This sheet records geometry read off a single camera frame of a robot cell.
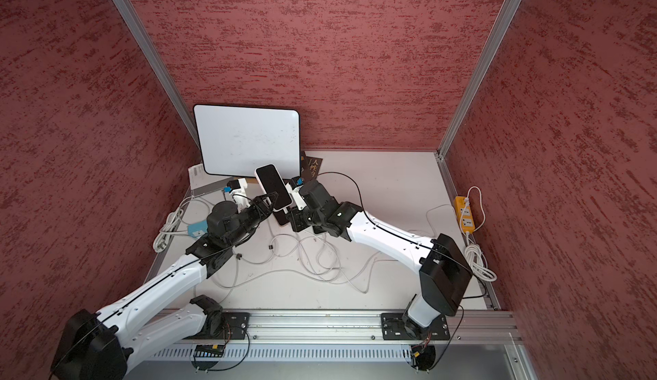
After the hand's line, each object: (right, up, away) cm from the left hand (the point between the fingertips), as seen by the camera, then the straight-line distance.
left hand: (279, 199), depth 77 cm
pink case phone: (+1, -6, 0) cm, 6 cm away
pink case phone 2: (-3, +6, +1) cm, 6 cm away
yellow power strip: (+67, -8, +18) cm, 70 cm away
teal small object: (-33, -13, +13) cm, 37 cm away
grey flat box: (-40, +4, +29) cm, 49 cm away
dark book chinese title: (+6, +11, +36) cm, 38 cm away
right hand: (+3, -6, 0) cm, 7 cm away
